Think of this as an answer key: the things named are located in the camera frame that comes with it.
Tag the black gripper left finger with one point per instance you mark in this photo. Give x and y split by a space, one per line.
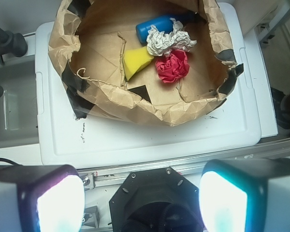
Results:
41 199

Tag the white crumpled paper ball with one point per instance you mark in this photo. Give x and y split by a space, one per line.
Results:
162 44

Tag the black octagonal mount plate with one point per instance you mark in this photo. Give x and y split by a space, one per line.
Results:
158 200

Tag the red crumpled paper ball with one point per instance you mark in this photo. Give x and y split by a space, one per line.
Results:
172 68

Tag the yellow sponge wedge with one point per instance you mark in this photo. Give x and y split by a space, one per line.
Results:
135 60

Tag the black clamp knob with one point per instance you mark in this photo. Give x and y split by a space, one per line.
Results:
12 43

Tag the clear plastic bin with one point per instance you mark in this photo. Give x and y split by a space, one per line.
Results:
18 103

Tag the white plastic bin lid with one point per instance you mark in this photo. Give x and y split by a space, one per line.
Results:
98 142

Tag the blue plastic bottle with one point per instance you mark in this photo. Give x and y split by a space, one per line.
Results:
162 23

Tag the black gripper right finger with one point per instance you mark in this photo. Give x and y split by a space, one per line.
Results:
246 195

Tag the brown paper bag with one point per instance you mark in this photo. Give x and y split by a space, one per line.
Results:
90 37

